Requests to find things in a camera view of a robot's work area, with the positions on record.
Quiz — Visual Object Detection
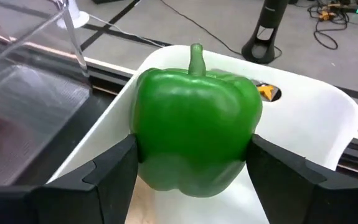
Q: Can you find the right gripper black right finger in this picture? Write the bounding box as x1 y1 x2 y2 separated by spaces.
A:
245 133 358 224

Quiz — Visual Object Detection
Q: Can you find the white plastic bin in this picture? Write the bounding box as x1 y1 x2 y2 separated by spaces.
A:
47 45 358 224

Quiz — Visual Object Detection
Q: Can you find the long black floor cable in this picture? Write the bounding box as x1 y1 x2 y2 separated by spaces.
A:
159 0 244 56

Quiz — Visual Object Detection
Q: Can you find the green bell pepper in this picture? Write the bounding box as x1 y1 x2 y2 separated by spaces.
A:
130 42 263 198

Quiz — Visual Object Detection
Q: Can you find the looped black floor cable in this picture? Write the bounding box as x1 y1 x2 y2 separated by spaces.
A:
308 0 351 50

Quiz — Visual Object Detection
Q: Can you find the white tower fan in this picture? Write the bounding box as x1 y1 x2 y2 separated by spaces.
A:
56 0 90 29

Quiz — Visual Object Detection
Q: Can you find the clear ribbed plastic bin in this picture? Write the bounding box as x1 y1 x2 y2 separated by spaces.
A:
0 0 93 187

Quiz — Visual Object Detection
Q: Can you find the white floor cable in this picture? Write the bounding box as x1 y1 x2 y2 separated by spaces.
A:
88 14 164 49

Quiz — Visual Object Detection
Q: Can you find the yellow extension cord plug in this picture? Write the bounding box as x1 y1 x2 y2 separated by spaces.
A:
257 83 275 101

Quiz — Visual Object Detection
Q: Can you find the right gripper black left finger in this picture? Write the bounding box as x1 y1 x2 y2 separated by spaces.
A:
0 133 140 224

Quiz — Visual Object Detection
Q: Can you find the black stand base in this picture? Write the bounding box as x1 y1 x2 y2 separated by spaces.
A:
241 0 289 65

